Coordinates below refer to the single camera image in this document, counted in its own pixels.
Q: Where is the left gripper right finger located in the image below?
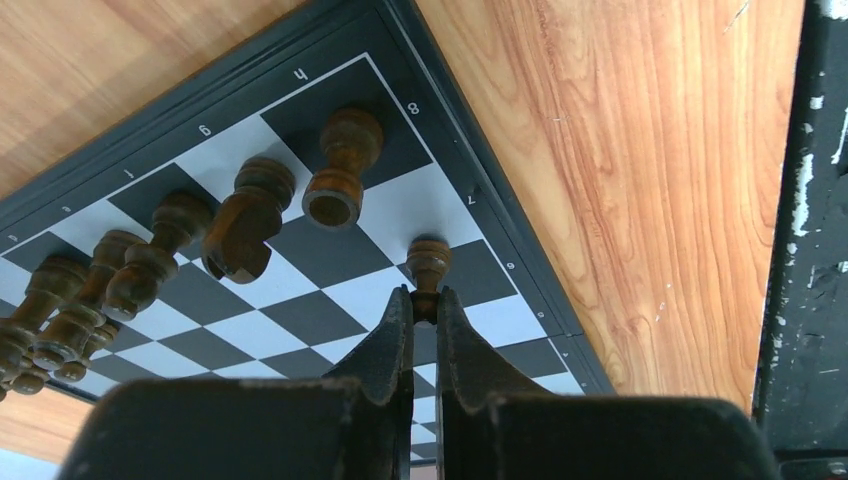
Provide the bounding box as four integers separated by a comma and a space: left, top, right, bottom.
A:
437, 288, 779, 479

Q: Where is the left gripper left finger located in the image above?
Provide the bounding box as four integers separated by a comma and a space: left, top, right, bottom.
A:
59, 286, 414, 479

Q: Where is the dark pawn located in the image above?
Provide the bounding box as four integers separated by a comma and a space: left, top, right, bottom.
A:
405, 236, 452, 325

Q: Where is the black silver chess board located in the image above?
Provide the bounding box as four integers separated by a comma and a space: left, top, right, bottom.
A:
0, 0, 617, 465

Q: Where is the dark chess knight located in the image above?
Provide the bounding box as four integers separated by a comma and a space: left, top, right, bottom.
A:
201, 156, 296, 284

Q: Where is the dark chess bishop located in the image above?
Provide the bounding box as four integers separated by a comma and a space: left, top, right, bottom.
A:
102, 191, 213, 322

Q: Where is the dark chess rook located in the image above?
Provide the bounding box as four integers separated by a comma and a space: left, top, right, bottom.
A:
301, 107, 384, 231

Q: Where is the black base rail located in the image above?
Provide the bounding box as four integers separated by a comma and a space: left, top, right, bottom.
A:
752, 1, 847, 479

